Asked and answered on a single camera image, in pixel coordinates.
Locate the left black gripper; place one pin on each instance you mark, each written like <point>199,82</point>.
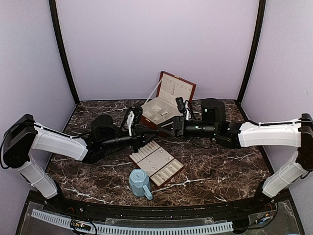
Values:
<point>138,136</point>

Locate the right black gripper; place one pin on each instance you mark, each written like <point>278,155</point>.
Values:
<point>179,126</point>

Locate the red wooden jewelry box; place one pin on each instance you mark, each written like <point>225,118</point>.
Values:
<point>163,106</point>

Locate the red jewelry tray insert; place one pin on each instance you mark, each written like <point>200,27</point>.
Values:
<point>157,163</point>

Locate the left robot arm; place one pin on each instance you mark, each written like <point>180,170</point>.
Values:
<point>26,135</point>

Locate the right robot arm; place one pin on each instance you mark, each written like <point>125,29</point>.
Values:
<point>296,133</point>

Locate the light blue mug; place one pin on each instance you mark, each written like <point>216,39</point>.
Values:
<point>140,184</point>

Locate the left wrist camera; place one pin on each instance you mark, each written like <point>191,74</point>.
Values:
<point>133,118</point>

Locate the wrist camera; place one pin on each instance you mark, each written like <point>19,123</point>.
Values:
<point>133,118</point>
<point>184,107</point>

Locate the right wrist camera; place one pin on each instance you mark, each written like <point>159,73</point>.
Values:
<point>184,107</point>

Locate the white slotted cable duct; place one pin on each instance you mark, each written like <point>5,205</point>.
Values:
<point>134,227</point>

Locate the black front rail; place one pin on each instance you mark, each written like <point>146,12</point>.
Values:
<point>228,210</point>

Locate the right black frame post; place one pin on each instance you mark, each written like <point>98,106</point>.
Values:
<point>253,50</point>

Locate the black frame post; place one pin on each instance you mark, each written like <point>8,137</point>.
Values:
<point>253,50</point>
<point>62,50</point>

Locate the left black frame post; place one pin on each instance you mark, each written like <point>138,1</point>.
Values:
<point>62,50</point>

